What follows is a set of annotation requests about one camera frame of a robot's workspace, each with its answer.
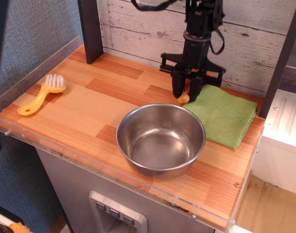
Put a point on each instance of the stainless steel metal bowl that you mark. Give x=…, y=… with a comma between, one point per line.
x=161, y=140

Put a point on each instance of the yellow dish brush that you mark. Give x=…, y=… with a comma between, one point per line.
x=53, y=84

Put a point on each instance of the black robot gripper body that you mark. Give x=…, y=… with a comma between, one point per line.
x=193, y=61

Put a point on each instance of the orange object bottom left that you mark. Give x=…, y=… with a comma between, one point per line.
x=19, y=228

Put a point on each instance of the white toy sink unit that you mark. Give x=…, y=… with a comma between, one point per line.
x=275, y=160

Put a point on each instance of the dark grey right post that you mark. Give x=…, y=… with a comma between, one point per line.
x=278, y=72

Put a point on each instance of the grey toy fridge cabinet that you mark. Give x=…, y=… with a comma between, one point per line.
x=93, y=204

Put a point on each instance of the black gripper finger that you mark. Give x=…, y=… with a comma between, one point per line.
x=178, y=82
x=196, y=85

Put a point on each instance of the dark grey left post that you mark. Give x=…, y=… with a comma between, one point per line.
x=91, y=30

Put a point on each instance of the dark grey post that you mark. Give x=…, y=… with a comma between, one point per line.
x=278, y=72
x=91, y=30

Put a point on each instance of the orange plastic chicken drumstick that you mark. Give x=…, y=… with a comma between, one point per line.
x=185, y=96

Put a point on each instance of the green microfiber cloth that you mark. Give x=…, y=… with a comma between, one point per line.
x=225, y=117

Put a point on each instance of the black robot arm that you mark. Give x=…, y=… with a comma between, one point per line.
x=203, y=17

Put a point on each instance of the clear acrylic edge guard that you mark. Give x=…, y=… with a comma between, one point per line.
x=209, y=192

